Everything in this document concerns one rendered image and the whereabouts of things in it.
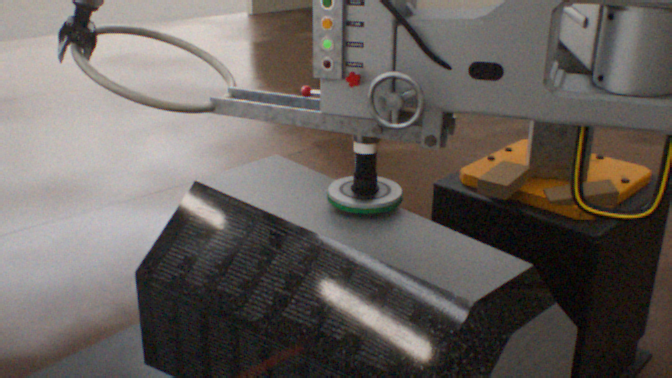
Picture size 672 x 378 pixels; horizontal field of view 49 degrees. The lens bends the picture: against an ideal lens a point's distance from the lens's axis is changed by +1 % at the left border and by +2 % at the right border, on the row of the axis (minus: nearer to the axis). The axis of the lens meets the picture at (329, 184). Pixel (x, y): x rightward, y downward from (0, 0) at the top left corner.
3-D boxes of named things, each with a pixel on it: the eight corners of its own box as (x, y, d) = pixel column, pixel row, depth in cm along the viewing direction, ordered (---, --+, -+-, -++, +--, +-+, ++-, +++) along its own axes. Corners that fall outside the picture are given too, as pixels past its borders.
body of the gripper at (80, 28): (60, 42, 204) (69, 3, 198) (65, 30, 211) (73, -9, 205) (89, 51, 206) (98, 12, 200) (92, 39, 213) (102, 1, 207)
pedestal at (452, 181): (499, 293, 326) (517, 136, 298) (652, 357, 285) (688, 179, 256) (409, 359, 282) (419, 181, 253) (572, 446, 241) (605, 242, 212)
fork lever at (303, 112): (456, 129, 204) (458, 112, 202) (442, 152, 187) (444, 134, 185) (234, 99, 225) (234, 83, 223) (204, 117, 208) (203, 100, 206)
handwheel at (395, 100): (431, 123, 188) (434, 65, 183) (422, 135, 180) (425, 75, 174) (375, 117, 193) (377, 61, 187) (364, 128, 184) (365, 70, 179)
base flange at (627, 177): (525, 146, 287) (526, 134, 285) (654, 179, 256) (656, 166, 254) (453, 181, 254) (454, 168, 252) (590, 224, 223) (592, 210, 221)
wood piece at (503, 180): (501, 173, 249) (502, 160, 247) (529, 180, 244) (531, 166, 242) (476, 192, 234) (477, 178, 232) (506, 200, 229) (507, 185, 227)
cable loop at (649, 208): (661, 224, 186) (686, 102, 174) (661, 230, 183) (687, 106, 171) (564, 210, 194) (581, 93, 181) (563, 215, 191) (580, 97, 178)
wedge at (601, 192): (607, 193, 235) (609, 178, 233) (616, 206, 226) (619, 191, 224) (542, 191, 236) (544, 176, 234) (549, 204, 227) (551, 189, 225)
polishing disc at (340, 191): (400, 210, 200) (400, 206, 199) (323, 206, 202) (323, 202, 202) (403, 181, 219) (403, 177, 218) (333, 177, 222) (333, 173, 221)
